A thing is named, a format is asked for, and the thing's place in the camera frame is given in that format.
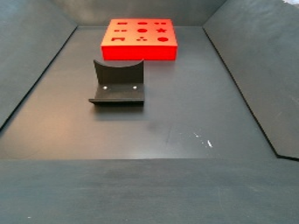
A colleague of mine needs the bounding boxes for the red shape sorter box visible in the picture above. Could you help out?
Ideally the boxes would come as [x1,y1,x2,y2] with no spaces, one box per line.
[100,18,178,60]

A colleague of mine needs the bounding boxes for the black curved holder bracket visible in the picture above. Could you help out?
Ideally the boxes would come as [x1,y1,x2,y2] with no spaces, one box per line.
[88,60,146,104]

